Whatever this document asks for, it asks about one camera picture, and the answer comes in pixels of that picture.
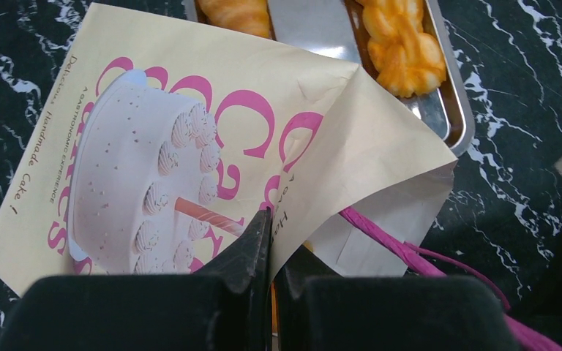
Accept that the orange fake croissant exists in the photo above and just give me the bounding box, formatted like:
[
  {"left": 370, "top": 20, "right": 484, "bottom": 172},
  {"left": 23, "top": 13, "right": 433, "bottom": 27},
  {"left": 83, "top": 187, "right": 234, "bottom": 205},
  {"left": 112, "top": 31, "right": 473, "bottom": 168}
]
[{"left": 197, "top": 0, "right": 271, "bottom": 39}]

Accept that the pink paper bag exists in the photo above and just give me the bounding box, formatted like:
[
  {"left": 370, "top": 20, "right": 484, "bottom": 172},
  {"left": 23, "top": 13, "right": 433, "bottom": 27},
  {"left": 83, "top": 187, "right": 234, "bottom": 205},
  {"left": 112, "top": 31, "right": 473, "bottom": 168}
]
[{"left": 0, "top": 4, "right": 457, "bottom": 300}]

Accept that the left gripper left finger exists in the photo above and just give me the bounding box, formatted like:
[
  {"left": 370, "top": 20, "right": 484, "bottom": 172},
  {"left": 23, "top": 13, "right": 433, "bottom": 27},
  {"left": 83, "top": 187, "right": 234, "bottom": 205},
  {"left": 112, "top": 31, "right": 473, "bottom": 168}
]
[{"left": 0, "top": 209, "right": 271, "bottom": 350}]

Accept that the long fake twisted bread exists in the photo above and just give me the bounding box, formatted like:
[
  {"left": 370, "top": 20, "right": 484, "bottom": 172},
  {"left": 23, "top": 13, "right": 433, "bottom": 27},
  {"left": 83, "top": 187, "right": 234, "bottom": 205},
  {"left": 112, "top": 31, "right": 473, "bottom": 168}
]
[{"left": 359, "top": 0, "right": 446, "bottom": 98}]

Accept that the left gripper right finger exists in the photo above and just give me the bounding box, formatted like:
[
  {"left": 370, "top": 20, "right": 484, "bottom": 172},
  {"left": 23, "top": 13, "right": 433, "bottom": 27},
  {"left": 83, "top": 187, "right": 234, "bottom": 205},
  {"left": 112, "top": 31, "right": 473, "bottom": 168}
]
[{"left": 274, "top": 248, "right": 519, "bottom": 350}]

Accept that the silver metal tray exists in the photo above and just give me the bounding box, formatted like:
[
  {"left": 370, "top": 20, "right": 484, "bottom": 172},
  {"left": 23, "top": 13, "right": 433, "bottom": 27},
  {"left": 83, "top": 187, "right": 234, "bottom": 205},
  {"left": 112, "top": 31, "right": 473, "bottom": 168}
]
[{"left": 184, "top": 1, "right": 475, "bottom": 155}]

